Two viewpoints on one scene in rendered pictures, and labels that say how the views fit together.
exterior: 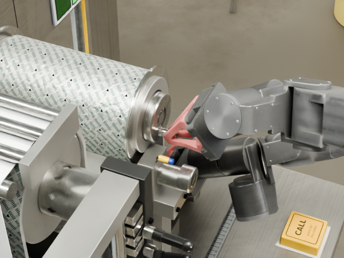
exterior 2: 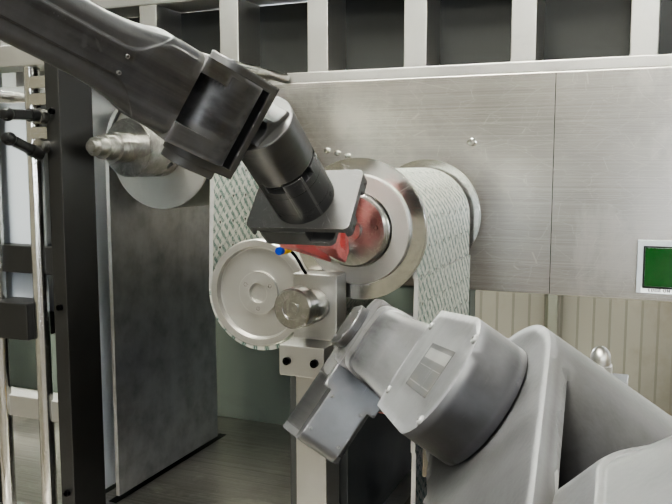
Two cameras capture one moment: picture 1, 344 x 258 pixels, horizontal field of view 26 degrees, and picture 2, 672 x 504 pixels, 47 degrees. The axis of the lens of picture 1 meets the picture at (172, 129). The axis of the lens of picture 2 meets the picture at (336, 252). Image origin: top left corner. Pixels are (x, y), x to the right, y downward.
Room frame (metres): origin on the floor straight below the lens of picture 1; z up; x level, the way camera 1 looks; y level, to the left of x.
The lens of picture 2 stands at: (0.79, -0.77, 1.32)
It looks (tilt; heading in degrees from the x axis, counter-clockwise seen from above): 6 degrees down; 89
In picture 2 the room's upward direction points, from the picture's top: straight up
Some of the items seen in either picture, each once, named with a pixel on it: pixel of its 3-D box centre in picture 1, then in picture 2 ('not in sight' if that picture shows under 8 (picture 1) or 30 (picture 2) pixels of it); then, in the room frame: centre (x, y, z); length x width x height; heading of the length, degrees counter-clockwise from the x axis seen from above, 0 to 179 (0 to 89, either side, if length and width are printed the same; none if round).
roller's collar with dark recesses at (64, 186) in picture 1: (74, 194); (144, 148); (0.59, 0.11, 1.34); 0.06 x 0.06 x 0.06; 67
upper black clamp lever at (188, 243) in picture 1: (171, 239); (21, 114); (0.50, 0.00, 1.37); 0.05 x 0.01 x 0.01; 67
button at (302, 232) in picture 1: (303, 233); not in sight; (0.88, -0.24, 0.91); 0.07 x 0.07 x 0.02; 67
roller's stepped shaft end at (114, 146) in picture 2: not in sight; (109, 147); (0.56, 0.06, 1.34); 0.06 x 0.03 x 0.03; 67
